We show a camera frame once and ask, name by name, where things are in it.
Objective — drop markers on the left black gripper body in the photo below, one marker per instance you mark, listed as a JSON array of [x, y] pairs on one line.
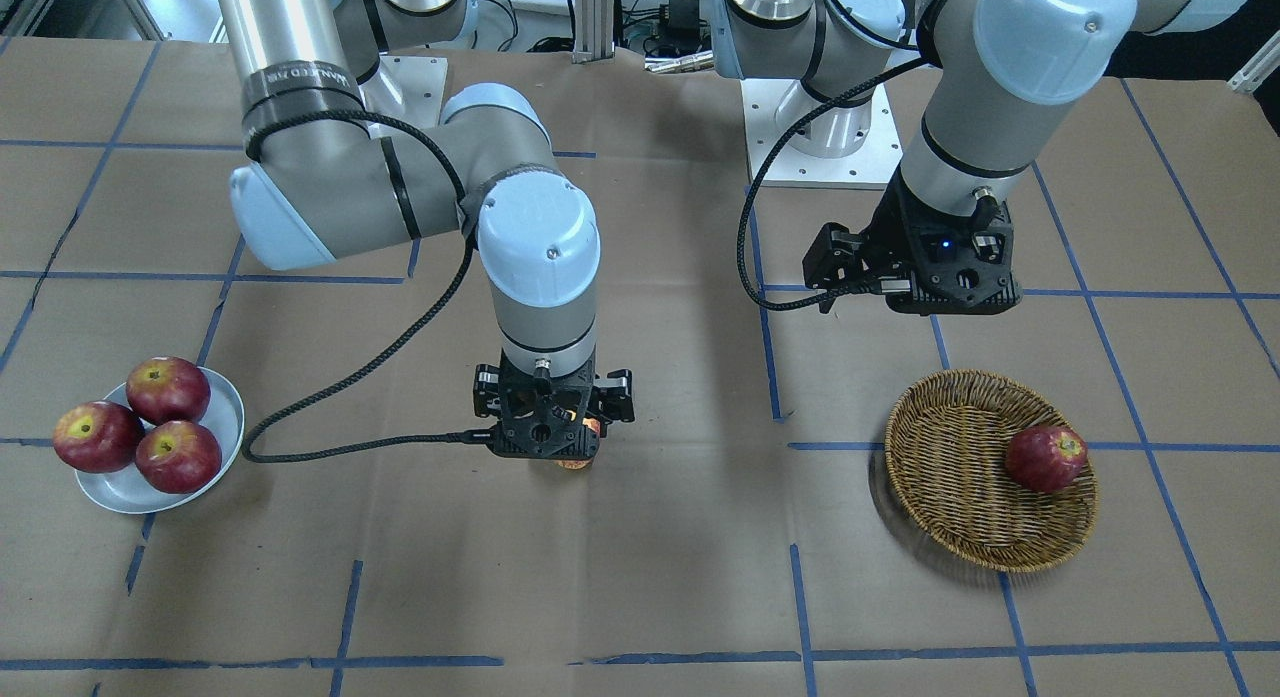
[[886, 233]]

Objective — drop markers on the red apple on plate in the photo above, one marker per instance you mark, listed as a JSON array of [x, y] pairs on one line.
[[98, 437], [178, 458], [164, 389]]

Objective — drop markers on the woven wicker basket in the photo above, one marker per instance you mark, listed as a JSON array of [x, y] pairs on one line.
[[945, 445]]

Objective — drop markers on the aluminium frame post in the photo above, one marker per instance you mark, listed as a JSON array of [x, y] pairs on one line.
[[592, 30]]

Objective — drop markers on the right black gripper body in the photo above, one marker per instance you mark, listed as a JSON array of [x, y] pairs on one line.
[[487, 392]]

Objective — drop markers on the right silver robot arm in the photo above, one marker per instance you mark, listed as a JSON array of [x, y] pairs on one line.
[[339, 165]]

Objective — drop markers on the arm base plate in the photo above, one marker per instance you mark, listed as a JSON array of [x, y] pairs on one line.
[[409, 88], [846, 148]]

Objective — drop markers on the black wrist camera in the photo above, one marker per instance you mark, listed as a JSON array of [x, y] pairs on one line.
[[835, 260]]

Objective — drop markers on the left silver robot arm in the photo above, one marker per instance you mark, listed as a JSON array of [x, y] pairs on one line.
[[1011, 72]]

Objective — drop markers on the red yellow apple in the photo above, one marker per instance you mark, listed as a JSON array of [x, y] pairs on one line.
[[581, 453]]

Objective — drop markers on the dark red apple in basket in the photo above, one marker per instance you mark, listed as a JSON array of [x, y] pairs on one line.
[[1046, 458]]

